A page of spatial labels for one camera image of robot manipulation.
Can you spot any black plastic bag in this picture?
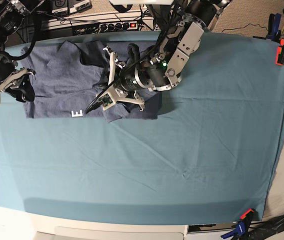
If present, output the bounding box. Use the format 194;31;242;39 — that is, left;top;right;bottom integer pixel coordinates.
247;215;284;240

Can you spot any blue orange clamp bottom right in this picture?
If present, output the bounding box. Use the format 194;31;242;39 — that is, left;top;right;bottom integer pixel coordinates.
220;208;255;240

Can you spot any teal table cloth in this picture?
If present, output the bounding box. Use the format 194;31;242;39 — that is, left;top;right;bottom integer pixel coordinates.
0;33;284;225

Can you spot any black power strip red switch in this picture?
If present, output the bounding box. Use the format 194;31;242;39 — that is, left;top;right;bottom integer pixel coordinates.
72;22;138;36

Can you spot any orange black clamp top right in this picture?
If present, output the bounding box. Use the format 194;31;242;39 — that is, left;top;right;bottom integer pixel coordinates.
275;38;284;66

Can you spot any blue clamp top right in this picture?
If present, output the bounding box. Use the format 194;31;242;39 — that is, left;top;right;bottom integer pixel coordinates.
266;13;281;43

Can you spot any blue-grey T-shirt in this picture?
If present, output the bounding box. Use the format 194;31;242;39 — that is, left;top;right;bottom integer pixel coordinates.
21;41;162;124

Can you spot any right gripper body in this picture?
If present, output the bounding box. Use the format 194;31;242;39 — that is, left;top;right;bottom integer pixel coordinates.
0;62;18;84

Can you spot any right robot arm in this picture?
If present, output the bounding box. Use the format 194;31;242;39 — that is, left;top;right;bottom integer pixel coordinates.
0;0;43;103

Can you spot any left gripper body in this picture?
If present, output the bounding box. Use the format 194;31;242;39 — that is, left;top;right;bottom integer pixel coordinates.
115;66;142;97

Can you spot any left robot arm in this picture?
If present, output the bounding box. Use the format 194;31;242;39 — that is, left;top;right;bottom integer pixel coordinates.
115;0;231;92

